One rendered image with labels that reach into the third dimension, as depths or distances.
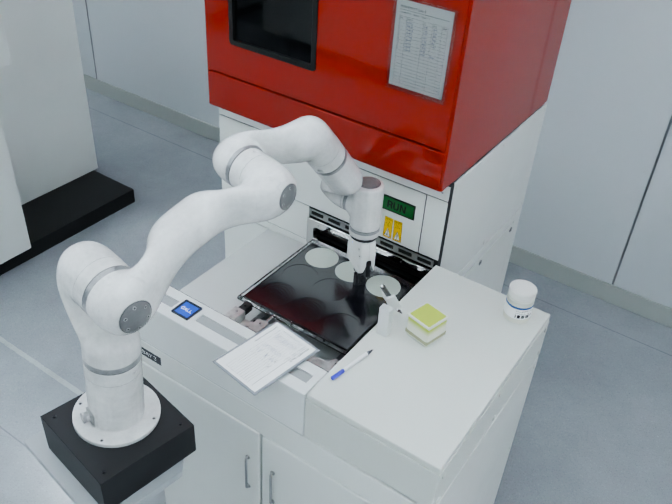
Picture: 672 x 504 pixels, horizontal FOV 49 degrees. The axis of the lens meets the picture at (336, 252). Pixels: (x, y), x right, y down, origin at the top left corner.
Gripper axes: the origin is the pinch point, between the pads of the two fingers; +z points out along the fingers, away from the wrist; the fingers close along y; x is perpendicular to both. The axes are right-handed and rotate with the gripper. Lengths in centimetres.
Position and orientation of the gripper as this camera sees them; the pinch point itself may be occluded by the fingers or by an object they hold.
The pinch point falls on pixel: (359, 278)
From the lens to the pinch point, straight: 209.1
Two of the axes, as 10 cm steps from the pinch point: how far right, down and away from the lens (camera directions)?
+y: 3.4, 5.7, -7.5
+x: 9.4, -1.6, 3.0
